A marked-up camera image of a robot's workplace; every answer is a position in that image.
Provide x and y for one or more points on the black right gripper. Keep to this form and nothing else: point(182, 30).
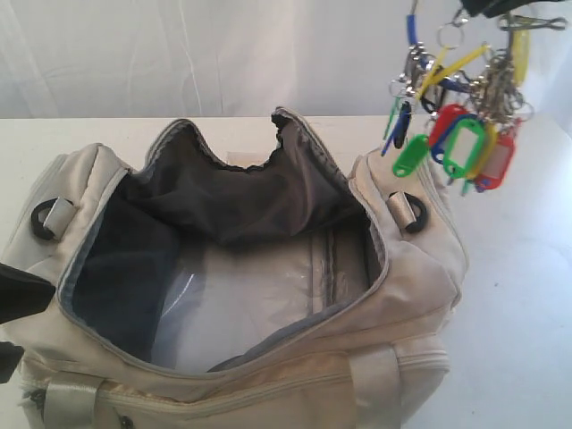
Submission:
point(492, 8)

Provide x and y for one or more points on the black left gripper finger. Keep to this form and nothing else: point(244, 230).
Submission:
point(22, 294)
point(10, 357)

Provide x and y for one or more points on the colourful key tag bunch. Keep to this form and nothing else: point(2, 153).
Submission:
point(465, 115)

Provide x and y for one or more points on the beige fabric duffel bag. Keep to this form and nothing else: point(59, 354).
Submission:
point(192, 293)

